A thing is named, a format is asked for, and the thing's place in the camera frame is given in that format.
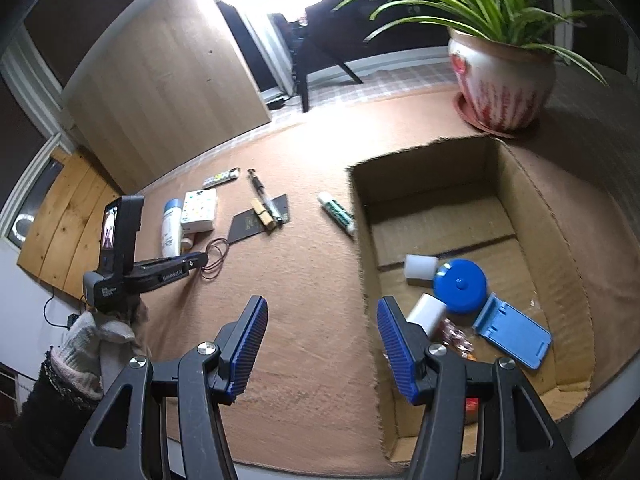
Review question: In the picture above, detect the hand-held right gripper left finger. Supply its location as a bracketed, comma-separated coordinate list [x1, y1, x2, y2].
[60, 295, 268, 480]

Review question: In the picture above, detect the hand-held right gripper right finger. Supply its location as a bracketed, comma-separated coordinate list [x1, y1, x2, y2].
[376, 296, 581, 480]

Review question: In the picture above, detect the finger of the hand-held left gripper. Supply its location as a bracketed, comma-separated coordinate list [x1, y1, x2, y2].
[131, 251, 210, 294]

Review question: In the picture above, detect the white charger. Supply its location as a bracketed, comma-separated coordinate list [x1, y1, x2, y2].
[406, 292, 445, 338]

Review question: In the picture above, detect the small cartoon doll figure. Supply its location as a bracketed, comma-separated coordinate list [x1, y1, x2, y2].
[434, 319, 481, 361]

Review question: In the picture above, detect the white patterned tissue pack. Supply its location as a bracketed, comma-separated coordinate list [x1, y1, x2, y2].
[180, 188, 219, 233]

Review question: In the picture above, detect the black card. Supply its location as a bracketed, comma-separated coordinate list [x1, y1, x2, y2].
[227, 208, 271, 245]

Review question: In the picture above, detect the small white plastic cylinder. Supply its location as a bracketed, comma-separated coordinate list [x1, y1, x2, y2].
[404, 254, 440, 286]

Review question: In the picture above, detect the blue round tin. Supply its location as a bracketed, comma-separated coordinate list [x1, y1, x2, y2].
[433, 259, 488, 315]

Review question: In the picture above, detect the blue phone stand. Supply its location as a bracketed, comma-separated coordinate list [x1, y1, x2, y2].
[471, 292, 553, 371]

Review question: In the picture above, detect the green white glue stick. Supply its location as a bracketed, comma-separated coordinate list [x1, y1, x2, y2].
[317, 191, 357, 237]

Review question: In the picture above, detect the brown cardboard box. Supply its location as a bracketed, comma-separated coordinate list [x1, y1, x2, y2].
[346, 135, 613, 463]

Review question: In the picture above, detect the person's left forearm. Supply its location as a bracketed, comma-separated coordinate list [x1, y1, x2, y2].
[12, 360, 103, 480]

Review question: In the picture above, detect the person's left hand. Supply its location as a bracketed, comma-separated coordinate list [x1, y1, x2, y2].
[50, 302, 151, 401]

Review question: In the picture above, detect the white sunscreen bottle blue cap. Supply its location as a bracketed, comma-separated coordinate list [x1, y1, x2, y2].
[160, 199, 184, 257]

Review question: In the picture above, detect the pine plank panel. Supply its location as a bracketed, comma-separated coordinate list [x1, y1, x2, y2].
[16, 147, 123, 301]

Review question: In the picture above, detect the wooden clothespin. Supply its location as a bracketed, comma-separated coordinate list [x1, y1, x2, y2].
[251, 199, 277, 232]

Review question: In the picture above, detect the black clear pen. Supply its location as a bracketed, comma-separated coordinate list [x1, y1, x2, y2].
[247, 169, 283, 226]

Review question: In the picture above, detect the light wooden board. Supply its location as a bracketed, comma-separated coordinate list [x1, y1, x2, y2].
[62, 0, 273, 196]

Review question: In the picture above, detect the red pot saucer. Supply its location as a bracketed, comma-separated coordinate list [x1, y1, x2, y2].
[453, 92, 541, 139]

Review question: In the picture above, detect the grey plaid mat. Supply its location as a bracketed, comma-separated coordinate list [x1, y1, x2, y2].
[255, 55, 463, 121]

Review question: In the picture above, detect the green spider plant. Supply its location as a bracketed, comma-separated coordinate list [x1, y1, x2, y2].
[332, 0, 608, 86]

